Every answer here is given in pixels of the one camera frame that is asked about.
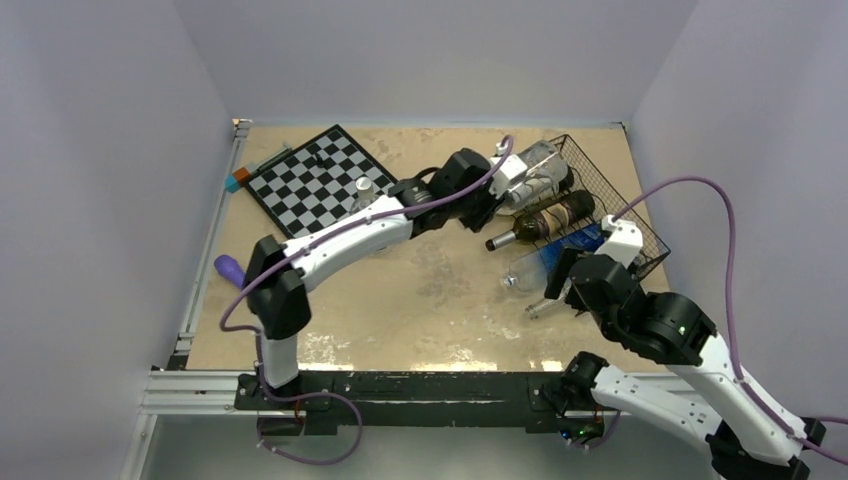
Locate orange blue marker block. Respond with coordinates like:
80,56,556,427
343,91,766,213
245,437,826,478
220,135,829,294
225,142,292,193

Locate clear bottle front silver cap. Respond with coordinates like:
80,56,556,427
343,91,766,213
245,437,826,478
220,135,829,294
496,140,570,216

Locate black white chessboard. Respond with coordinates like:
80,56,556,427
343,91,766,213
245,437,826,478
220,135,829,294
246,125,397,238

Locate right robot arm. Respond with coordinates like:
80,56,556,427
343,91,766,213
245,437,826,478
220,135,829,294
539,248,826,479

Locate tall dark green bottle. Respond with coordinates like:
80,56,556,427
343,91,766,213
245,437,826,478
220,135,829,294
557,167,575,193

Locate black wire wine rack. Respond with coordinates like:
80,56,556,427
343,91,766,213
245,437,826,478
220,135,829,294
510,134,672,313

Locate clear wine bottle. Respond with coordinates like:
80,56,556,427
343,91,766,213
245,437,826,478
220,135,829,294
525,296,585,320

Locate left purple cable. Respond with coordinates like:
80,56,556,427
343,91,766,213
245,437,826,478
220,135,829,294
218,134,516,405

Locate clear bottle rear silver cap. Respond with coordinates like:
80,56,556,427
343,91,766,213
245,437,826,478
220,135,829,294
350,176,389,236

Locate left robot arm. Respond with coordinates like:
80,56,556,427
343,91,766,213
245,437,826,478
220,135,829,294
242,136,512,409

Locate clear bottle silver cap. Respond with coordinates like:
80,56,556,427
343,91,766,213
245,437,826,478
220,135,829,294
350,176,389,236
496,140,570,216

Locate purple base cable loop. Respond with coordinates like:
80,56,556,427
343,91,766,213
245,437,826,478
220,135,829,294
256,392,364,466

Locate blue square bottle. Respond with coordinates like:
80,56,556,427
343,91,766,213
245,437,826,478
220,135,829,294
501,223,604,293

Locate dark bottle with label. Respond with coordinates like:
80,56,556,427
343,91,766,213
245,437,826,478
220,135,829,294
484,190,596,251

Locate purple toy microphone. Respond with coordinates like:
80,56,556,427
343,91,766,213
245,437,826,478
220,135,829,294
213,254,246,290

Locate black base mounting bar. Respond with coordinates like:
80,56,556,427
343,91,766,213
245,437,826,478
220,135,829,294
235,369,627,439

